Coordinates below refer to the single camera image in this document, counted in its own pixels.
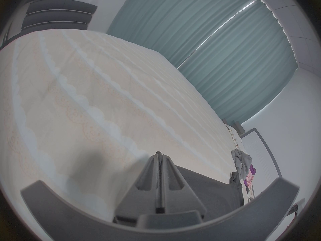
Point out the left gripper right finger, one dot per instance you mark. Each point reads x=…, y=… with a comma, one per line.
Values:
x=180, y=199

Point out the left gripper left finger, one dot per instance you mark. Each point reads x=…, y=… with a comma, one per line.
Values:
x=140, y=199

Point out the black T-shirt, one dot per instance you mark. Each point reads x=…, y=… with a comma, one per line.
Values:
x=215, y=197

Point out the pile of clothes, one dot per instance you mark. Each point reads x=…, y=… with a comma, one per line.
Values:
x=250, y=177

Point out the bed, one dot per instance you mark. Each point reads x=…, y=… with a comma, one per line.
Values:
x=100, y=97

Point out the grey garment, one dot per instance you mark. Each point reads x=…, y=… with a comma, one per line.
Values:
x=242, y=163

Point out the white printed pillow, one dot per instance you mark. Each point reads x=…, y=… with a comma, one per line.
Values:
x=235, y=137

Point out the grey bedside table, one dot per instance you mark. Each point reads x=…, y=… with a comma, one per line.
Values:
x=237, y=125

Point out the blue-green curtain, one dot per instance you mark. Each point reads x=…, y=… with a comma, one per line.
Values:
x=240, y=64
x=163, y=16

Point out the black chest of drawers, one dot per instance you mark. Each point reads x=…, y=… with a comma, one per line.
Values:
x=57, y=14

